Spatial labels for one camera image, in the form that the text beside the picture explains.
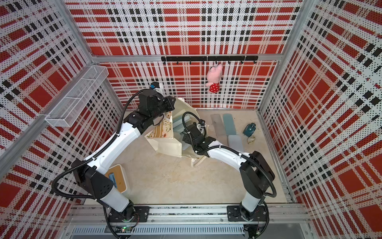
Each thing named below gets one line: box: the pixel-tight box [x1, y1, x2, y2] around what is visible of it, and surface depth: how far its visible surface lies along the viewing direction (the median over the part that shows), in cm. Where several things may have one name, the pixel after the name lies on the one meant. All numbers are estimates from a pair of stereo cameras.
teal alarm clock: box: [242, 122, 257, 138], surface depth 102 cm
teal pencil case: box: [222, 113, 237, 136], surface depth 113 cm
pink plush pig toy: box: [205, 63, 224, 94], surface depth 97 cm
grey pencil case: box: [210, 113, 229, 146], surface depth 113 cm
